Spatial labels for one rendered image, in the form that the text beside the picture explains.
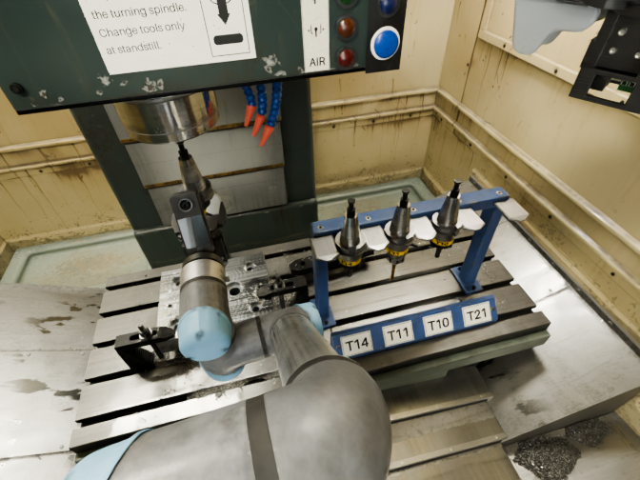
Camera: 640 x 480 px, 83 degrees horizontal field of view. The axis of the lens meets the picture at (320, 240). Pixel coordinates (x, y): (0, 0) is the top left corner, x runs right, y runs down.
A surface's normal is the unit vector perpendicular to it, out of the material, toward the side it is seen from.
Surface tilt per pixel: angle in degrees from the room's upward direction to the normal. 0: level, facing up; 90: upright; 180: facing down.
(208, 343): 91
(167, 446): 29
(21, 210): 90
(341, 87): 90
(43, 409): 24
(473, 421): 8
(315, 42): 90
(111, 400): 0
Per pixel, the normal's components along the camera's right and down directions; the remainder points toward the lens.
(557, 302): -0.43, -0.58
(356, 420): 0.55, -0.71
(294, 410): 0.00, -0.95
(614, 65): -0.72, 0.50
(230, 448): -0.08, -0.81
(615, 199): -0.97, 0.19
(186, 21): 0.25, 0.67
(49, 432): 0.36, -0.73
